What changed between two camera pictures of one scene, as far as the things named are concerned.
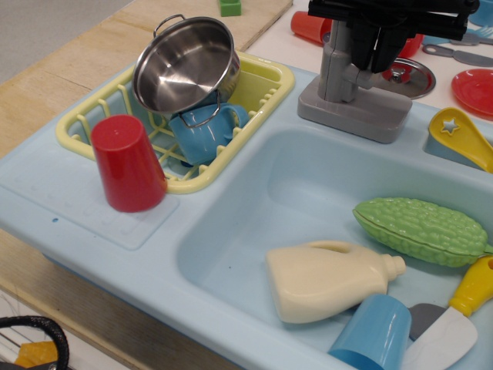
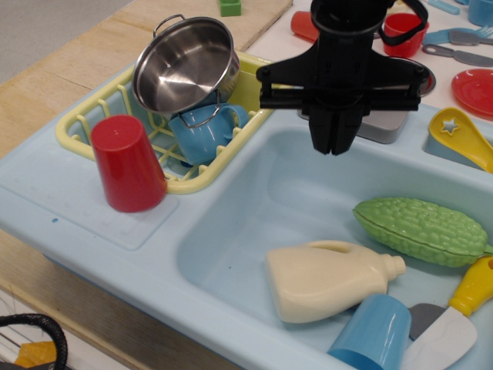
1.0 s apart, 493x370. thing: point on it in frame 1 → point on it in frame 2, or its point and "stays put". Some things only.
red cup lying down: [311, 28] stays put
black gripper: [444, 18] → [342, 77]
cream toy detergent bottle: [313, 280] stays put
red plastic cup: [134, 179] stays put
